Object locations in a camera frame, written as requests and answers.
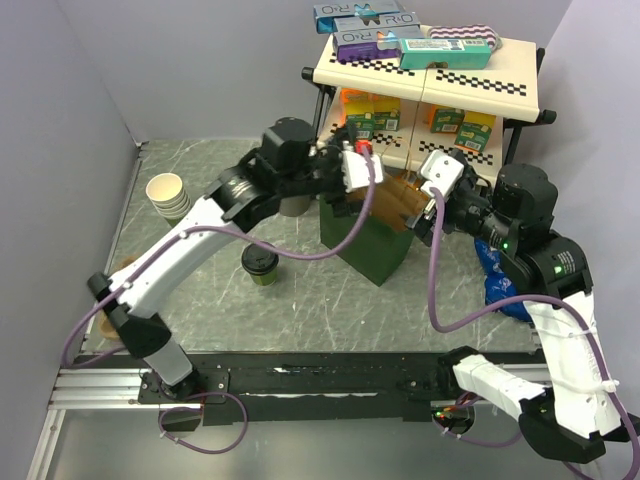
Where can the blue R.O toothpaste box top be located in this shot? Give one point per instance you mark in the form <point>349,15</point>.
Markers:
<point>325,15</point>

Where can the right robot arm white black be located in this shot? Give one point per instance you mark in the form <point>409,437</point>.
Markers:
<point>574,418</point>

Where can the purple white wavy pouch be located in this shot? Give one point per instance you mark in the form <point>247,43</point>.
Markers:
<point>472,31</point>

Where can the orange green crayon box right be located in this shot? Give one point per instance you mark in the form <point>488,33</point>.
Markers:
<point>444,119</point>

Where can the blue Doritos chip bag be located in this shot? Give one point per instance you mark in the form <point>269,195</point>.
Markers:
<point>497,285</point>

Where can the green paper coffee cup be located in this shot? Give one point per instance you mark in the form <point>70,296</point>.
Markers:
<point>264,275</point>

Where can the yellow green box far right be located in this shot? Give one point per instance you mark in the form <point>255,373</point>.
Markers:
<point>475,131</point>

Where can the purple R.O toothpaste box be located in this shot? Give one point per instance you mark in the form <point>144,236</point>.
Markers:
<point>375,43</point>

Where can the grey R.O toothpaste box middle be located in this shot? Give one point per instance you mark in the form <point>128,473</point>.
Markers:
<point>382,21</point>

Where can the green paper gift bag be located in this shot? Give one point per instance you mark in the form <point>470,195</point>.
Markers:
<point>383,241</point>

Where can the cream checkered two-tier shelf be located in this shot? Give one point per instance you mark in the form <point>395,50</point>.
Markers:
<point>506,89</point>

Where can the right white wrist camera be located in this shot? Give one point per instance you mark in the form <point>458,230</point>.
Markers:
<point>441,171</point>

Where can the yellow green crayon box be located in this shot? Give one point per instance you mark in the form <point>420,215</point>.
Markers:
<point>387,113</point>

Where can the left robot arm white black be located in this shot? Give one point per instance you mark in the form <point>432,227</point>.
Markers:
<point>289,162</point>

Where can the orange yellow crayon box left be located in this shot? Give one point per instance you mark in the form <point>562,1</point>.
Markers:
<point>358,112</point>

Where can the black plastic cup lid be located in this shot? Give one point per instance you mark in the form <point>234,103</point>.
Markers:
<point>258,261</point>

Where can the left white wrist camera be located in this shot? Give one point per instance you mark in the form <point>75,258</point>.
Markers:
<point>355,170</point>

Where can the grey straw holder cup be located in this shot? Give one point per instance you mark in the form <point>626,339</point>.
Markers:
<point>294,206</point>

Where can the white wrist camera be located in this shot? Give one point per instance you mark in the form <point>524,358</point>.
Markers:
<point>355,170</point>
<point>441,171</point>

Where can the teal long box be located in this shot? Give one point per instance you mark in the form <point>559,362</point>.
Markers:
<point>464,54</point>

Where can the stack of paper cups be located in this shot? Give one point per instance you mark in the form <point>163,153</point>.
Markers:
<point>169,197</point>

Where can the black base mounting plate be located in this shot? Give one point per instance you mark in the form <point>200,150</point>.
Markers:
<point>300,386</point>

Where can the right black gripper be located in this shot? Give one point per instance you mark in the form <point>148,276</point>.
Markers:
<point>421,227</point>

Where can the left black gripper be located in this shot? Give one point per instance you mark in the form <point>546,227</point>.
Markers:
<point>340,204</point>

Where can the aluminium rail frame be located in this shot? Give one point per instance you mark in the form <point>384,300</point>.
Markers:
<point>96,429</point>

